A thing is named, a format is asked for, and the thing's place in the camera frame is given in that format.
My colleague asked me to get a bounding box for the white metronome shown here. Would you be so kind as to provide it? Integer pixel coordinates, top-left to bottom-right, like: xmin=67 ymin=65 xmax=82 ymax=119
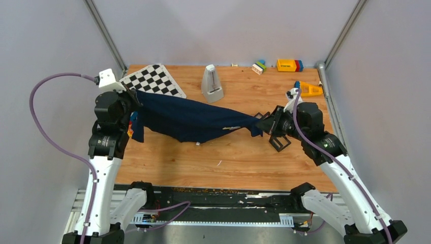
xmin=201 ymin=65 xmax=224 ymax=103

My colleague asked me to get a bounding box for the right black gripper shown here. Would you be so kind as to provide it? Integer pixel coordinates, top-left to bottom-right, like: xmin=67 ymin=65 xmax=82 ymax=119
xmin=255 ymin=105 xmax=306 ymax=141

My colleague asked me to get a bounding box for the purple cable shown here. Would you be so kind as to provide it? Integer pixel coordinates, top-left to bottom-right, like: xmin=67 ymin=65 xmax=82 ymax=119
xmin=291 ymin=88 xmax=394 ymax=244
xmin=28 ymin=72 xmax=99 ymax=244

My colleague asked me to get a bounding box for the grey corner pipe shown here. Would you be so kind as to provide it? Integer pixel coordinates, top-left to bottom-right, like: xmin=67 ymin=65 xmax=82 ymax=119
xmin=316 ymin=61 xmax=346 ymax=147

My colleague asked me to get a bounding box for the yellow toy block bin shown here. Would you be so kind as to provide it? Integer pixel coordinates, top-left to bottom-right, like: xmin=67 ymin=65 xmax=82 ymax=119
xmin=276 ymin=59 xmax=297 ymax=72

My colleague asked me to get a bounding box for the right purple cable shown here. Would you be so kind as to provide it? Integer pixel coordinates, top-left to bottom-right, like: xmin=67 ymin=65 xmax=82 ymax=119
xmin=291 ymin=88 xmax=394 ymax=244

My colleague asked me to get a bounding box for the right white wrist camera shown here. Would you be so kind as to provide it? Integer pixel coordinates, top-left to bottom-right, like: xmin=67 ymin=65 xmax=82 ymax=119
xmin=283 ymin=87 xmax=299 ymax=113

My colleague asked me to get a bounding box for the black square frame stand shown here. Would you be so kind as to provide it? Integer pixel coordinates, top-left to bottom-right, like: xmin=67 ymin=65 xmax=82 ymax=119
xmin=269 ymin=135 xmax=291 ymax=153

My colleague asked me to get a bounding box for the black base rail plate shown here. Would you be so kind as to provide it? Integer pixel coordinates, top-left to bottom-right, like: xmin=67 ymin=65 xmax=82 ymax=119
xmin=132 ymin=186 xmax=312 ymax=226

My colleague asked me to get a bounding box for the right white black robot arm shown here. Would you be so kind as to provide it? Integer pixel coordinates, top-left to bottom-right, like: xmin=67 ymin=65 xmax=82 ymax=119
xmin=255 ymin=102 xmax=408 ymax=243

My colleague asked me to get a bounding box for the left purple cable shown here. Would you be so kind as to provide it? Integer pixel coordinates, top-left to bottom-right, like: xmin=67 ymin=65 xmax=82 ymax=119
xmin=28 ymin=72 xmax=99 ymax=244

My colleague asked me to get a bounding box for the yellow red toy piece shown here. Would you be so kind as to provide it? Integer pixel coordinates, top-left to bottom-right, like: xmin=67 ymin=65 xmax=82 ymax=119
xmin=127 ymin=121 xmax=134 ymax=138

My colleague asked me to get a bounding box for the navy blue garment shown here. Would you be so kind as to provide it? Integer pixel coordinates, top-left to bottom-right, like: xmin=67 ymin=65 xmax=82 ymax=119
xmin=132 ymin=90 xmax=263 ymax=143

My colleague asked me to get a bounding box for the blue red toy car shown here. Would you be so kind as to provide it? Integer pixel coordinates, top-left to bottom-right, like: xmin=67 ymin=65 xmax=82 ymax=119
xmin=130 ymin=111 xmax=138 ymax=121

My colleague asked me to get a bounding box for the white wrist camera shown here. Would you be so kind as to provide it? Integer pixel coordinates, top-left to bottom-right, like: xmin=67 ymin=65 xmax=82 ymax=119
xmin=98 ymin=69 xmax=126 ymax=93
xmin=283 ymin=87 xmax=299 ymax=113

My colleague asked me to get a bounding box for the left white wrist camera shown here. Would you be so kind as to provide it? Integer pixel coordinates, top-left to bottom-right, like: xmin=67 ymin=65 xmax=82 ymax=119
xmin=98 ymin=69 xmax=126 ymax=93

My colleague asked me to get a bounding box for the red blue block pair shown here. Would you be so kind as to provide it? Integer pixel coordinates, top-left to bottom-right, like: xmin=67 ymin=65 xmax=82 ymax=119
xmin=295 ymin=59 xmax=304 ymax=72

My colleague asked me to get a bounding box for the yellow blue toy wedge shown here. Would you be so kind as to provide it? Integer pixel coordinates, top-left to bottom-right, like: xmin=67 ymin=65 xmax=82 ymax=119
xmin=294 ymin=81 xmax=324 ymax=97

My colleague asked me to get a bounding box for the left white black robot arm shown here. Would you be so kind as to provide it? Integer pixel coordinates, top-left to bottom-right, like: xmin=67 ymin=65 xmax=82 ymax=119
xmin=62 ymin=89 xmax=156 ymax=243

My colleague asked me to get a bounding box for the black white checkerboard mat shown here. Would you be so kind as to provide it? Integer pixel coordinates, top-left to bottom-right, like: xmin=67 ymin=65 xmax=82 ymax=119
xmin=120 ymin=64 xmax=187 ymax=98

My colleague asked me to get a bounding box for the white green blue block stack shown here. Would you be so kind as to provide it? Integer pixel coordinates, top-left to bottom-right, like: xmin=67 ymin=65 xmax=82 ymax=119
xmin=251 ymin=59 xmax=267 ymax=75

